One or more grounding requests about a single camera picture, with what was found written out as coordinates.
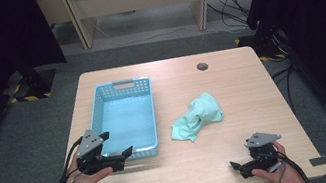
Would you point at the mint green cloth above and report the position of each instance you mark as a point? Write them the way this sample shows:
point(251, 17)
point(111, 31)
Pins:
point(199, 115)

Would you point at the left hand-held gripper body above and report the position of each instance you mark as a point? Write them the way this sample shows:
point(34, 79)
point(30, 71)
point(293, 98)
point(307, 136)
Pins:
point(90, 145)

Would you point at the light blue plastic basket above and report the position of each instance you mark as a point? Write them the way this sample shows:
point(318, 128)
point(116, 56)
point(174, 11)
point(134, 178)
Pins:
point(128, 118)

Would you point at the yellow black hazard tape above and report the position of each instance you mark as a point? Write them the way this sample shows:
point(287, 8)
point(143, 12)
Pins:
point(268, 58)
point(31, 98)

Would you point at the black metal stand base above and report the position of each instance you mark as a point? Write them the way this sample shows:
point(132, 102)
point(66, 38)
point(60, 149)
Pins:
point(35, 81)

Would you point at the person's right hand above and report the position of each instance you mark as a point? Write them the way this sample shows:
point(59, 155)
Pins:
point(284, 175)

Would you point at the grey tape strip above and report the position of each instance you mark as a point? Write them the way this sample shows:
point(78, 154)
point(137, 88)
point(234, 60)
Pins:
point(321, 161)

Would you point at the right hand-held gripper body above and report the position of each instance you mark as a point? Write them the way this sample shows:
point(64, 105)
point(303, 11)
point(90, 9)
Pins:
point(262, 139)

